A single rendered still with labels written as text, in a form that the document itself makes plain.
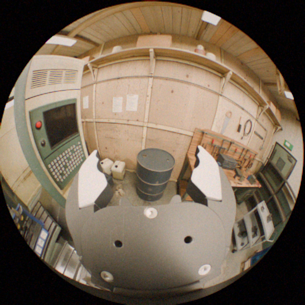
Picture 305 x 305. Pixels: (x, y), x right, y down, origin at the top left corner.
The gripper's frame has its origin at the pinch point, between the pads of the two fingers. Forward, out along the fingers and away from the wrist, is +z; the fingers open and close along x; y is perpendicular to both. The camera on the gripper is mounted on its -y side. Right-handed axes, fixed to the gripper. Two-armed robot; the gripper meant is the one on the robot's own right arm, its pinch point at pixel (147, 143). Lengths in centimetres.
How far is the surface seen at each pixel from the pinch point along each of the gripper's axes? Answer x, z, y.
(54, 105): -64, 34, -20
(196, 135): 84, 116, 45
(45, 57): -65, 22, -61
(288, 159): 364, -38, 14
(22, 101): -29.7, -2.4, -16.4
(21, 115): -30.3, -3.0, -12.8
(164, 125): 31, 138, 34
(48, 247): -90, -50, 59
